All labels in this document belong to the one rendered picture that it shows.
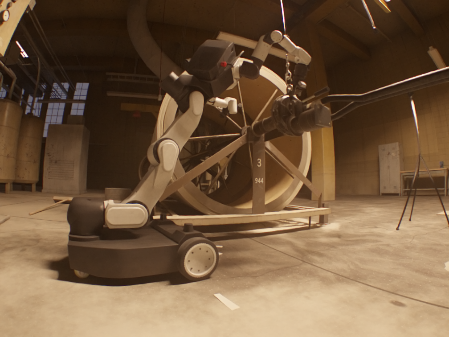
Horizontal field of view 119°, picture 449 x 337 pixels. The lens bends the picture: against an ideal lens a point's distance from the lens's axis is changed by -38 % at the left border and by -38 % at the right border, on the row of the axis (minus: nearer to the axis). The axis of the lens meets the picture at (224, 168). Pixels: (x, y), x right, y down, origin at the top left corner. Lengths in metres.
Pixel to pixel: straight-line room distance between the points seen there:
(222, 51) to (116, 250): 1.17
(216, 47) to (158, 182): 0.86
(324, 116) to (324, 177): 4.87
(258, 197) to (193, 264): 1.03
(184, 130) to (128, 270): 0.74
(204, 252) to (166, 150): 0.51
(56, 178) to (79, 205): 6.28
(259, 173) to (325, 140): 4.63
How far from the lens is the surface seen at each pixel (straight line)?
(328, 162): 6.30
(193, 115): 1.19
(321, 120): 1.28
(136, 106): 8.34
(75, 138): 7.23
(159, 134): 1.84
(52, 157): 7.42
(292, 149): 2.73
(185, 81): 1.25
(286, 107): 1.49
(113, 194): 2.37
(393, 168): 8.76
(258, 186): 1.83
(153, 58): 6.71
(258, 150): 1.85
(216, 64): 1.28
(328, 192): 6.25
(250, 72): 1.39
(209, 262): 1.02
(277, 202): 2.21
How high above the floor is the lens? 0.43
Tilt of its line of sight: 4 degrees up
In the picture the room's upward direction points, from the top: 1 degrees clockwise
